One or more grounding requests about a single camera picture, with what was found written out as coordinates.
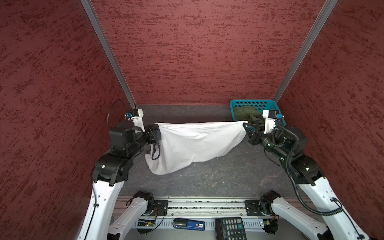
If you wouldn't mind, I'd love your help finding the white tank top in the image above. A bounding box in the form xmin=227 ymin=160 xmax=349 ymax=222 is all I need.
xmin=145 ymin=121 xmax=246 ymax=175

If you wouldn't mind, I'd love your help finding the white perforated cable strip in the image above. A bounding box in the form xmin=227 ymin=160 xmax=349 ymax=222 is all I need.
xmin=133 ymin=218 xmax=265 ymax=231

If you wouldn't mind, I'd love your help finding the black calculator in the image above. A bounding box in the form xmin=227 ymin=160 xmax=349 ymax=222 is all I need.
xmin=215 ymin=217 xmax=247 ymax=240

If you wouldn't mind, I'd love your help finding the blue black stapler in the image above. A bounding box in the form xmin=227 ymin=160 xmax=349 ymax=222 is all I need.
xmin=173 ymin=218 xmax=206 ymax=231

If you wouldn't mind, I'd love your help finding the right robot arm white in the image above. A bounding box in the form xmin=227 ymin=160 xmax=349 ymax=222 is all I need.
xmin=243 ymin=121 xmax=370 ymax=240

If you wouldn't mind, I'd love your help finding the green grey tank top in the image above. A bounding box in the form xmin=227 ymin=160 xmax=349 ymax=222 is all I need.
xmin=234 ymin=106 xmax=265 ymax=125

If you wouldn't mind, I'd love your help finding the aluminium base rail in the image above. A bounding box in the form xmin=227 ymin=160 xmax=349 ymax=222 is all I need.
xmin=113 ymin=196 xmax=316 ymax=218

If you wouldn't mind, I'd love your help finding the small circuit board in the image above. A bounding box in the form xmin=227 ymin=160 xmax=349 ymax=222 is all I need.
xmin=137 ymin=219 xmax=157 ymax=228
xmin=263 ymin=219 xmax=279 ymax=235

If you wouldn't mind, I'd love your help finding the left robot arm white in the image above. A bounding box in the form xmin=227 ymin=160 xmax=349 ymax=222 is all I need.
xmin=77 ymin=117 xmax=159 ymax=240

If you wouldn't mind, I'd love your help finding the right small circuit board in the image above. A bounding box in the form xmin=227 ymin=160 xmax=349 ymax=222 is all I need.
xmin=263 ymin=219 xmax=279 ymax=235

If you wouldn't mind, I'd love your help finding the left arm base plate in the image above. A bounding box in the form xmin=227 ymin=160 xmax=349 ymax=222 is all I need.
xmin=149 ymin=200 xmax=169 ymax=217

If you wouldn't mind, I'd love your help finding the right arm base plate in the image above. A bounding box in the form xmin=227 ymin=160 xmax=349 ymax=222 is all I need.
xmin=245 ymin=200 xmax=266 ymax=217

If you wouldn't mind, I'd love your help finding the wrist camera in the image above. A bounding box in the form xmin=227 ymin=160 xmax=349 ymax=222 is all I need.
xmin=125 ymin=109 xmax=145 ymax=132
xmin=263 ymin=110 xmax=283 ymax=134

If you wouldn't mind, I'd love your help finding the aluminium corner post left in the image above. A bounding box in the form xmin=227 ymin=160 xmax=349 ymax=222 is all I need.
xmin=81 ymin=0 xmax=137 ymax=109

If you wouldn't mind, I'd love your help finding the left small circuit board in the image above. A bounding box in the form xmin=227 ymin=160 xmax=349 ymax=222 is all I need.
xmin=137 ymin=219 xmax=157 ymax=228

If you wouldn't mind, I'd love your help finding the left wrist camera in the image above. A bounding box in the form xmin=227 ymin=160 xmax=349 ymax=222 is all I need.
xmin=125 ymin=109 xmax=145 ymax=132

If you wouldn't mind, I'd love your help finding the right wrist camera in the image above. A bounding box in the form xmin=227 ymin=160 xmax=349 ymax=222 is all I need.
xmin=263 ymin=110 xmax=283 ymax=134

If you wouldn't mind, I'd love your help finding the aluminium corner post right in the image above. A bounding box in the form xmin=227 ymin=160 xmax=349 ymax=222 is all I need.
xmin=273 ymin=0 xmax=338 ymax=103

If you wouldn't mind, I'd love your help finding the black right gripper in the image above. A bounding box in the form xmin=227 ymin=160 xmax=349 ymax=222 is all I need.
xmin=242 ymin=122 xmax=291 ymax=161

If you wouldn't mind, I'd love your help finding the aluminium corner post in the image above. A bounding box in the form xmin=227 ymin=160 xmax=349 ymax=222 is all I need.
xmin=273 ymin=0 xmax=338 ymax=103
xmin=81 ymin=0 xmax=137 ymax=109

